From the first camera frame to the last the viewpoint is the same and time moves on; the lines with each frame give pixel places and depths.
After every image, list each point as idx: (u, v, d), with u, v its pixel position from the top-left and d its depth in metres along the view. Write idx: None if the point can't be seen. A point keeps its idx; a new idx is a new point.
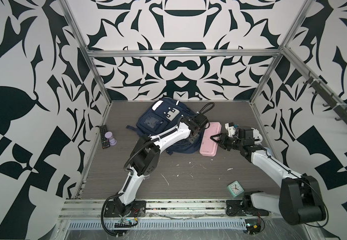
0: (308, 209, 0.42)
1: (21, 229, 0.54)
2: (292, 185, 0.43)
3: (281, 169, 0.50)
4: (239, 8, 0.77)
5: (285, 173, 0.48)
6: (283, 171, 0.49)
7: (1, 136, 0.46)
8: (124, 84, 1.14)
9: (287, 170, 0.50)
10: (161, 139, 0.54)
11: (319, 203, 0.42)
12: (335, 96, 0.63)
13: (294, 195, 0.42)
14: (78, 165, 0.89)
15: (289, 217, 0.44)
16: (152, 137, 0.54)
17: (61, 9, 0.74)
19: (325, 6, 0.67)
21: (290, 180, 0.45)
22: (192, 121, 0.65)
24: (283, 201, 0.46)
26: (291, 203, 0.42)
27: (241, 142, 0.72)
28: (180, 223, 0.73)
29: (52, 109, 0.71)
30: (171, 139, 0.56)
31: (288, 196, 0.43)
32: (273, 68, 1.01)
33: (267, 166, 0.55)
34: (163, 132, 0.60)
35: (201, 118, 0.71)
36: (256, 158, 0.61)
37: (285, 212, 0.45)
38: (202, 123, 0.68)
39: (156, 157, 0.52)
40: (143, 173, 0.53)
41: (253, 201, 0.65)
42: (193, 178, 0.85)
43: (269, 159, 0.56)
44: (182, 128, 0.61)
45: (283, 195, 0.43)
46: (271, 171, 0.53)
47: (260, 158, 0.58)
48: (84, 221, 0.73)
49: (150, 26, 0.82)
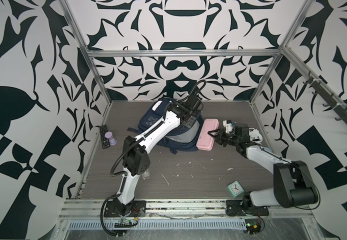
0: (300, 191, 0.44)
1: (21, 230, 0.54)
2: (283, 168, 0.46)
3: (273, 157, 0.54)
4: (239, 8, 0.77)
5: (277, 160, 0.51)
6: (275, 158, 0.53)
7: (1, 136, 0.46)
8: (124, 84, 1.14)
9: (279, 157, 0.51)
10: (147, 138, 0.51)
11: (310, 185, 0.44)
12: (335, 96, 0.63)
13: (285, 177, 0.44)
14: (78, 165, 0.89)
15: (283, 201, 0.46)
16: (137, 137, 0.51)
17: (61, 9, 0.74)
19: (325, 6, 0.67)
21: (282, 165, 0.48)
22: (181, 107, 0.58)
24: (276, 186, 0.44)
26: (283, 186, 0.45)
27: (237, 140, 0.75)
28: (180, 223, 0.73)
29: (52, 109, 0.71)
30: (157, 135, 0.52)
31: (280, 180, 0.46)
32: (273, 68, 1.01)
33: (260, 157, 0.58)
34: (148, 128, 0.53)
35: (192, 102, 0.63)
36: (250, 153, 0.64)
37: (279, 197, 0.47)
38: (192, 108, 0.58)
39: (146, 157, 0.50)
40: (137, 173, 0.52)
41: (253, 200, 0.65)
42: (193, 178, 0.85)
43: (262, 151, 0.60)
44: (169, 119, 0.55)
45: (275, 180, 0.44)
46: (265, 162, 0.56)
47: (254, 151, 0.62)
48: (85, 221, 0.73)
49: (150, 25, 0.82)
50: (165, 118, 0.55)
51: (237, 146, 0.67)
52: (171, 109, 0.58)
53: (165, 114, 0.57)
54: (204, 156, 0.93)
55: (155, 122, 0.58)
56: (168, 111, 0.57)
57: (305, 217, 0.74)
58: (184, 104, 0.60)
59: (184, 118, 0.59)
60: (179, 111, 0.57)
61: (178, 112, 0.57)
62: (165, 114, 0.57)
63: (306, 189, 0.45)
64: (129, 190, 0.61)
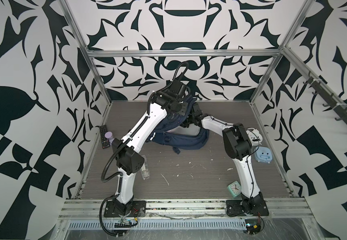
0: (240, 144, 0.62)
1: (21, 229, 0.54)
2: (228, 132, 0.60)
3: (221, 124, 0.68)
4: (239, 8, 0.77)
5: (223, 126, 0.66)
6: (222, 124, 0.67)
7: (1, 136, 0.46)
8: (124, 84, 1.14)
9: (224, 123, 0.68)
10: (134, 137, 0.49)
11: (246, 138, 0.62)
12: (335, 96, 0.63)
13: (230, 138, 0.60)
14: (78, 165, 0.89)
15: (231, 154, 0.62)
16: (123, 138, 0.49)
17: (62, 9, 0.74)
19: (325, 6, 0.67)
21: (227, 129, 0.63)
22: (165, 96, 0.54)
24: (225, 144, 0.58)
26: (230, 144, 0.61)
27: (193, 116, 0.88)
28: (180, 223, 0.73)
29: (52, 109, 0.71)
30: (144, 132, 0.50)
31: (227, 140, 0.61)
32: (273, 68, 1.01)
33: (213, 125, 0.71)
34: (135, 125, 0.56)
35: (177, 88, 0.58)
36: (204, 124, 0.78)
37: (229, 152, 0.64)
38: (177, 93, 0.58)
39: (136, 155, 0.48)
40: (132, 172, 0.51)
41: (245, 192, 0.68)
42: (193, 178, 0.85)
43: (213, 119, 0.74)
44: (154, 112, 0.52)
45: (224, 140, 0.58)
46: (216, 128, 0.70)
47: (208, 122, 0.75)
48: (85, 221, 0.73)
49: (150, 25, 0.82)
50: (150, 112, 0.52)
51: (195, 121, 0.82)
52: (155, 101, 0.54)
53: (149, 108, 0.53)
54: (204, 156, 0.93)
55: (139, 119, 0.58)
56: (152, 104, 0.53)
57: (305, 217, 0.74)
58: (169, 92, 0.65)
59: (169, 106, 0.54)
60: (162, 102, 0.53)
61: (162, 102, 0.53)
62: (149, 108, 0.53)
63: (244, 142, 0.62)
64: (128, 187, 0.60)
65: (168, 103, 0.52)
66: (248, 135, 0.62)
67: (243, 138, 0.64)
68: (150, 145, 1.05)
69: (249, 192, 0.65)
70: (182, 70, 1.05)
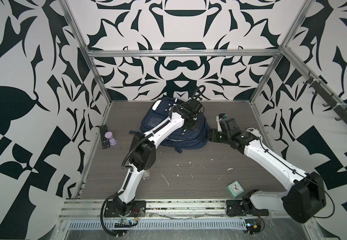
0: (312, 200, 0.40)
1: (22, 229, 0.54)
2: (302, 189, 0.40)
3: (285, 168, 0.46)
4: (239, 8, 0.77)
5: (290, 174, 0.44)
6: (288, 170, 0.45)
7: (1, 136, 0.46)
8: (124, 84, 1.14)
9: (291, 169, 0.45)
10: (155, 134, 0.55)
11: (322, 197, 0.41)
12: (335, 96, 0.63)
13: (306, 199, 0.39)
14: (78, 165, 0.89)
15: (297, 215, 0.43)
16: (146, 132, 0.55)
17: (62, 9, 0.74)
19: (325, 6, 0.67)
21: (299, 185, 0.42)
22: (184, 109, 0.64)
24: (290, 202, 0.44)
26: (302, 207, 0.41)
27: (229, 135, 0.65)
28: (180, 223, 0.73)
29: (52, 109, 0.71)
30: (165, 132, 0.56)
31: (299, 200, 0.41)
32: (273, 68, 1.01)
33: (265, 161, 0.51)
34: (156, 126, 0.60)
35: (194, 104, 0.69)
36: (249, 151, 0.55)
37: (291, 210, 0.45)
38: (194, 110, 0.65)
39: (153, 152, 0.53)
40: (143, 168, 0.54)
41: (254, 203, 0.64)
42: (193, 178, 0.85)
43: (267, 153, 0.51)
44: (175, 119, 0.60)
45: (291, 197, 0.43)
46: (272, 168, 0.49)
47: (258, 154, 0.52)
48: (85, 221, 0.73)
49: (150, 25, 0.82)
50: (172, 118, 0.60)
51: (232, 143, 0.60)
52: (176, 110, 0.63)
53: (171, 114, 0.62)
54: (204, 156, 0.93)
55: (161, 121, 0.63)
56: (173, 112, 0.63)
57: None
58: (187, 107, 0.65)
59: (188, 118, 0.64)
60: (183, 113, 0.63)
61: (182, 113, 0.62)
62: (172, 115, 0.62)
63: (318, 201, 0.43)
64: (133, 187, 0.62)
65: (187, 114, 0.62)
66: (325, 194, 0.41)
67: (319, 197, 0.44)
68: None
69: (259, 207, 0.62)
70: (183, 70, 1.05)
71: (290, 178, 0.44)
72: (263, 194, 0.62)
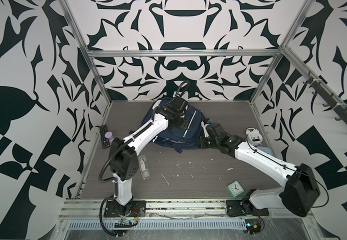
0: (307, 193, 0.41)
1: (21, 229, 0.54)
2: (296, 184, 0.41)
3: (275, 165, 0.47)
4: (239, 8, 0.77)
5: (282, 170, 0.46)
6: (279, 167, 0.47)
7: (1, 136, 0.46)
8: (124, 84, 1.14)
9: (282, 165, 0.47)
10: (136, 139, 0.49)
11: (316, 187, 0.43)
12: (335, 96, 0.63)
13: (301, 193, 0.40)
14: (78, 165, 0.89)
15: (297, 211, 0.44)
16: (126, 138, 0.50)
17: (62, 9, 0.74)
19: (325, 6, 0.67)
21: (293, 179, 0.43)
22: (168, 110, 0.60)
24: (288, 197, 0.44)
26: (299, 202, 0.41)
27: (218, 141, 0.65)
28: (180, 223, 0.73)
29: (52, 109, 0.71)
30: (146, 136, 0.51)
31: (295, 195, 0.41)
32: (273, 68, 1.01)
33: (256, 162, 0.52)
34: (138, 129, 0.52)
35: (178, 103, 0.64)
36: (239, 155, 0.56)
37: (291, 206, 0.45)
38: (179, 109, 0.64)
39: (135, 158, 0.48)
40: (126, 177, 0.49)
41: (254, 203, 0.64)
42: (193, 178, 0.85)
43: (255, 153, 0.52)
44: (158, 121, 0.56)
45: (288, 193, 0.43)
46: (264, 167, 0.50)
47: (247, 157, 0.54)
48: (84, 221, 0.73)
49: (150, 26, 0.82)
50: (154, 120, 0.55)
51: (222, 148, 0.61)
52: (159, 112, 0.59)
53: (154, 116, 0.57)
54: (204, 156, 0.93)
55: (143, 124, 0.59)
56: (156, 114, 0.58)
57: (305, 217, 0.74)
58: (171, 107, 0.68)
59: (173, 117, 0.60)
60: (167, 114, 0.58)
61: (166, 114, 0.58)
62: (154, 117, 0.57)
63: (313, 191, 0.44)
64: (125, 191, 0.59)
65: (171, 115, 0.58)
66: (318, 183, 0.43)
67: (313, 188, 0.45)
68: (150, 145, 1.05)
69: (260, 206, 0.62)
70: (183, 70, 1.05)
71: (283, 174, 0.45)
72: (260, 193, 0.63)
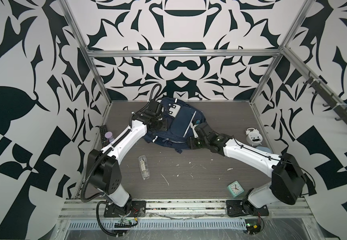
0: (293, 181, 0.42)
1: (21, 229, 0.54)
2: (281, 173, 0.43)
3: (261, 157, 0.49)
4: (239, 8, 0.77)
5: (267, 161, 0.47)
6: (264, 158, 0.49)
7: (1, 136, 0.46)
8: (124, 84, 1.14)
9: (267, 156, 0.49)
10: (115, 148, 0.47)
11: (300, 174, 0.45)
12: (335, 96, 0.63)
13: (287, 181, 0.42)
14: (78, 165, 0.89)
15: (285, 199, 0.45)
16: (104, 148, 0.46)
17: (62, 9, 0.74)
19: (325, 6, 0.67)
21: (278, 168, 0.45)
22: (145, 115, 0.59)
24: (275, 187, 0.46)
26: (286, 190, 0.43)
27: (208, 140, 0.66)
28: (180, 223, 0.73)
29: (52, 109, 0.71)
30: (126, 143, 0.49)
31: (282, 184, 0.43)
32: (273, 68, 1.01)
33: (243, 156, 0.53)
34: (117, 137, 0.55)
35: (153, 107, 0.65)
36: (228, 153, 0.58)
37: (280, 195, 0.46)
38: (156, 111, 0.64)
39: (116, 168, 0.44)
40: (109, 191, 0.45)
41: (254, 203, 0.63)
42: (193, 179, 0.85)
43: (242, 148, 0.54)
44: (136, 127, 0.54)
45: (275, 182, 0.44)
46: (251, 161, 0.52)
47: (235, 153, 0.56)
48: (84, 221, 0.73)
49: (150, 26, 0.82)
50: (132, 127, 0.54)
51: (211, 147, 0.62)
52: (136, 118, 0.58)
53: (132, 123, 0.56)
54: (204, 156, 0.93)
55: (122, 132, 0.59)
56: (133, 120, 0.57)
57: (305, 217, 0.74)
58: (147, 111, 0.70)
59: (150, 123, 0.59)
60: (143, 119, 0.58)
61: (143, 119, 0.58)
62: (132, 123, 0.56)
63: (298, 178, 0.46)
64: (119, 195, 0.58)
65: (148, 120, 0.58)
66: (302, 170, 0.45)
67: (298, 175, 0.47)
68: (150, 145, 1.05)
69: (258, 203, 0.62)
70: (183, 70, 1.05)
71: (269, 165, 0.46)
72: (258, 191, 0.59)
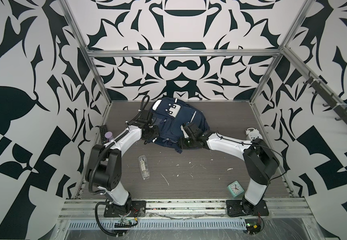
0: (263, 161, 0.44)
1: (21, 229, 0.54)
2: (251, 154, 0.48)
3: (235, 143, 0.56)
4: (239, 8, 0.77)
5: (241, 147, 0.53)
6: (238, 144, 0.55)
7: (1, 136, 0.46)
8: (124, 84, 1.14)
9: (240, 142, 0.55)
10: (117, 143, 0.51)
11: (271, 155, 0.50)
12: (335, 96, 0.63)
13: (257, 161, 0.47)
14: (78, 165, 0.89)
15: (260, 180, 0.49)
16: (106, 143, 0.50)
17: (62, 9, 0.74)
19: (325, 6, 0.67)
21: (249, 151, 0.50)
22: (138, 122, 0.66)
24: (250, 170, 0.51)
26: (258, 170, 0.47)
27: (194, 137, 0.75)
28: (180, 223, 0.73)
29: (52, 109, 0.71)
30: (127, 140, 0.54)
31: (254, 165, 0.48)
32: (273, 68, 1.01)
33: (224, 146, 0.59)
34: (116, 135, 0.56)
35: (145, 115, 0.72)
36: (211, 144, 0.64)
37: (255, 177, 0.51)
38: (147, 119, 0.72)
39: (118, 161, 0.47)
40: (111, 186, 0.46)
41: (251, 201, 0.64)
42: (193, 179, 0.85)
43: (222, 139, 0.61)
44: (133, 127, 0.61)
45: (248, 165, 0.50)
46: (229, 149, 0.57)
47: (217, 143, 0.61)
48: (84, 221, 0.73)
49: (150, 26, 0.82)
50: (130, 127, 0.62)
51: (197, 143, 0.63)
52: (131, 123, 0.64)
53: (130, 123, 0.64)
54: (204, 156, 0.93)
55: None
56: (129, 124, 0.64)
57: (305, 217, 0.74)
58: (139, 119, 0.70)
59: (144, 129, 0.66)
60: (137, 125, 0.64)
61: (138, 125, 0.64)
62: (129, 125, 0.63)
63: (269, 160, 0.51)
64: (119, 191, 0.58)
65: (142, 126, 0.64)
66: (273, 152, 0.50)
67: (269, 156, 0.52)
68: (150, 145, 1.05)
69: (254, 200, 0.63)
70: (183, 70, 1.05)
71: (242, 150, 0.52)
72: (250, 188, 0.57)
